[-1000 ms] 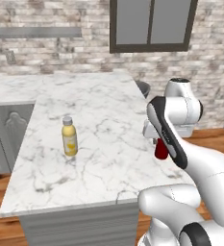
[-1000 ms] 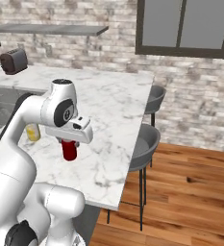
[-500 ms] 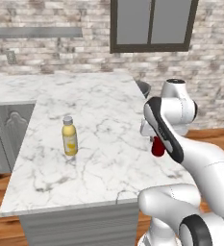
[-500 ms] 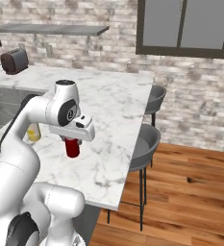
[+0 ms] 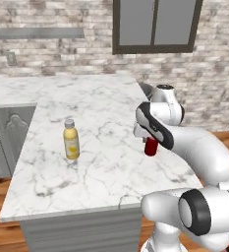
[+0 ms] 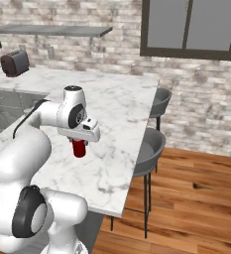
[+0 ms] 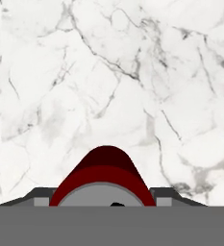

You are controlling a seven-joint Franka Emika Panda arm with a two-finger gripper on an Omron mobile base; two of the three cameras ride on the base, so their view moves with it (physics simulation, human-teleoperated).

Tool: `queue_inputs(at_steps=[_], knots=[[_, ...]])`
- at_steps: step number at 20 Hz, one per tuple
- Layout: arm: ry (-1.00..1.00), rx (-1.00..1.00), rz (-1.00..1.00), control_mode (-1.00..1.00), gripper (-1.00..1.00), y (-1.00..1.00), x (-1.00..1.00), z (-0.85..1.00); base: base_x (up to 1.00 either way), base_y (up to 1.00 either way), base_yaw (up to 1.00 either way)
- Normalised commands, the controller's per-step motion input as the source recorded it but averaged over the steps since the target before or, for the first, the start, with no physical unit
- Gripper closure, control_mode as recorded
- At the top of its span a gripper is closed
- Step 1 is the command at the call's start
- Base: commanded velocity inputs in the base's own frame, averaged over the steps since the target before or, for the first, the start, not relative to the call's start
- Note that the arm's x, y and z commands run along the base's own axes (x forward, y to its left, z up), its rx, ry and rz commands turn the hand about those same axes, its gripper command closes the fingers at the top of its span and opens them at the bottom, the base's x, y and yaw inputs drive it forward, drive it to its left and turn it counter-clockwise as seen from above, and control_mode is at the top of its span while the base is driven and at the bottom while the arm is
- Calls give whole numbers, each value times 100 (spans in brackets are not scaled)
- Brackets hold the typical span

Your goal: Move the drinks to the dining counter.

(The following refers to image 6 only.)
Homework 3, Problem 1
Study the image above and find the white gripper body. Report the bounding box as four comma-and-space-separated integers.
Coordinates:
57, 124, 102, 144

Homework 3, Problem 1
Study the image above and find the red drink can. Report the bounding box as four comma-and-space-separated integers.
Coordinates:
71, 139, 87, 159

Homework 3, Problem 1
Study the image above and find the grey bar stool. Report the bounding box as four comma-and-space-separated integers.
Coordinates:
148, 87, 173, 132
109, 127, 168, 240

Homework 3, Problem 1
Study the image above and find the grey island side panel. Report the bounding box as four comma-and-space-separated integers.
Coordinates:
74, 209, 105, 254

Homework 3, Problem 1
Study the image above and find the dark brown toaster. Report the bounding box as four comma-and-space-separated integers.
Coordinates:
0, 49, 31, 78

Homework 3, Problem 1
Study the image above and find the dark framed window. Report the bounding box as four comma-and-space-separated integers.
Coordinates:
139, 0, 231, 63

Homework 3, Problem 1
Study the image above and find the grey wall shelf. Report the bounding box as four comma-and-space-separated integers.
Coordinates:
0, 24, 114, 39

